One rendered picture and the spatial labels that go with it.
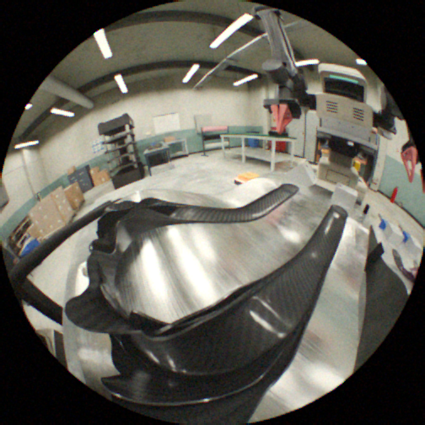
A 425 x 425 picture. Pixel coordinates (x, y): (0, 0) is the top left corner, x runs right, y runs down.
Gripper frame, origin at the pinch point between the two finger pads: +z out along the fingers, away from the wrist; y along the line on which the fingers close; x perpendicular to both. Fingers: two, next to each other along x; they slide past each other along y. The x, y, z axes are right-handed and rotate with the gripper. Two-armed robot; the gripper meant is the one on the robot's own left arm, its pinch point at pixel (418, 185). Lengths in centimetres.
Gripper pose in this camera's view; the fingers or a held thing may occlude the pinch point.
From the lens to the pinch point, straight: 47.9
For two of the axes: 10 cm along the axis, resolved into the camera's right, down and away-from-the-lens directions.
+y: 7.0, 3.5, -6.2
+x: 6.8, -0.4, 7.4
